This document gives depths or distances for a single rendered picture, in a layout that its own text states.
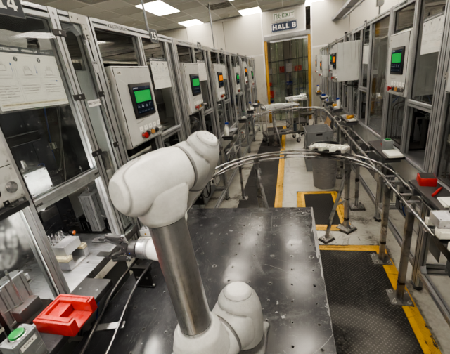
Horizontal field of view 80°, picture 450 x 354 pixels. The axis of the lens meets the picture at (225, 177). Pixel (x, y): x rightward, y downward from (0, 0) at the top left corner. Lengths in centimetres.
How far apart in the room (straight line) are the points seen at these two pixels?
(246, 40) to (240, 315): 872
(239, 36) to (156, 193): 881
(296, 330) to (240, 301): 34
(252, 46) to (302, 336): 862
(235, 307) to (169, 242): 40
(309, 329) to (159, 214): 84
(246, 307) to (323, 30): 870
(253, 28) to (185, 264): 880
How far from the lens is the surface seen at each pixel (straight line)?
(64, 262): 152
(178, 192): 67
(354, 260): 273
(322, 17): 927
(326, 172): 392
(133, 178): 63
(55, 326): 120
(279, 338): 126
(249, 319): 104
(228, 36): 939
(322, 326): 130
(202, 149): 72
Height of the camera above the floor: 167
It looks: 21 degrees down
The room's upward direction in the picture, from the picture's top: 8 degrees counter-clockwise
